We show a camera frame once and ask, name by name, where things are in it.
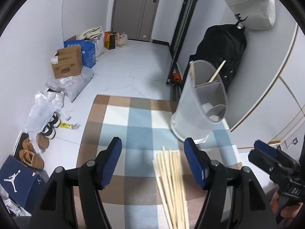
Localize clear plastic bag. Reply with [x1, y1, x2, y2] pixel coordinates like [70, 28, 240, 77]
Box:
[25, 91, 65, 134]

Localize black backpack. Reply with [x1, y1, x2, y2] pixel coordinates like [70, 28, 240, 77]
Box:
[189, 24, 247, 92]

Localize yellow wrapper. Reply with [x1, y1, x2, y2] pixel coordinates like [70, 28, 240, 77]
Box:
[58, 121, 79, 130]

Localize clear plastic bags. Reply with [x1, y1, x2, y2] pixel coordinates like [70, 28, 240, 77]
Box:
[45, 67, 94, 103]

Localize blue cardboard box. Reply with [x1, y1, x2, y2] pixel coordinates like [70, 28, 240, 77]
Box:
[63, 35, 96, 68]

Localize white cabinet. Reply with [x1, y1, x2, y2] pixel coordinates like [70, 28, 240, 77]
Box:
[230, 21, 305, 148]

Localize orange and black tool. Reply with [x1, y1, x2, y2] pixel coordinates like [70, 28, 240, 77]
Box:
[170, 73, 182, 85]

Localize yellow and red bag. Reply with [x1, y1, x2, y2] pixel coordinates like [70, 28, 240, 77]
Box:
[103, 31, 117, 50]

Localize dark blue shoe box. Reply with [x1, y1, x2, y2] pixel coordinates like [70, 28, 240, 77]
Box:
[0, 155, 47, 216]

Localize black metal frame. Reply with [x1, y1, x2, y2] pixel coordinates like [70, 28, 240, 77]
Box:
[165, 0, 205, 85]

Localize bundle of wooden chopsticks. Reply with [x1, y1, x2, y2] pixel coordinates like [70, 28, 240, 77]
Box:
[152, 145, 190, 229]

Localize brown suede shoe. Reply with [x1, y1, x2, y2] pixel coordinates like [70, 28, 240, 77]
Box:
[19, 137, 36, 153]
[19, 149, 45, 171]
[36, 134, 50, 149]

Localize person's right hand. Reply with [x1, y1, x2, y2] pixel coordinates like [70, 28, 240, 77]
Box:
[272, 187, 305, 226]

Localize checked table mat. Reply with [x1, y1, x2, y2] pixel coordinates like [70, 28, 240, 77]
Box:
[73, 94, 243, 229]

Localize white tote bag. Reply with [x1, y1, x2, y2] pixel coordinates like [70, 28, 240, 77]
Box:
[79, 27, 105, 55]

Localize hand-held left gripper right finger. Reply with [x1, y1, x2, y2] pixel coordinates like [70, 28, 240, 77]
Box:
[184, 137, 278, 229]

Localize black and white sneaker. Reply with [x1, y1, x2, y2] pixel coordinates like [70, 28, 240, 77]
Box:
[39, 123, 56, 139]
[49, 113, 59, 127]

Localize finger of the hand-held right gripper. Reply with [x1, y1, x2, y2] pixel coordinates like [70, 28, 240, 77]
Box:
[254, 140, 284, 160]
[248, 150, 277, 175]

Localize translucent grey utensil holder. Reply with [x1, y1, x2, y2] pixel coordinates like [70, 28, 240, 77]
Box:
[170, 60, 229, 144]

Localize pale wooden chopstick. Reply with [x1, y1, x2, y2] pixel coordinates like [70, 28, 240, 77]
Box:
[209, 60, 226, 83]
[189, 61, 196, 87]

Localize grey door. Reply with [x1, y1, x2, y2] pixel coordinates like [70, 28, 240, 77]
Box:
[111, 0, 165, 41]

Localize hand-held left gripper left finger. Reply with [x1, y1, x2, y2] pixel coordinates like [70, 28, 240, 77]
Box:
[28, 137, 123, 229]

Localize brown cardboard box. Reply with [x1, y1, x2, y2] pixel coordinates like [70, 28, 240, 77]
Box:
[51, 46, 83, 79]

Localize beige canvas bag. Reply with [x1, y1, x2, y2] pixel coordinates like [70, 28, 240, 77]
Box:
[216, 0, 276, 30]

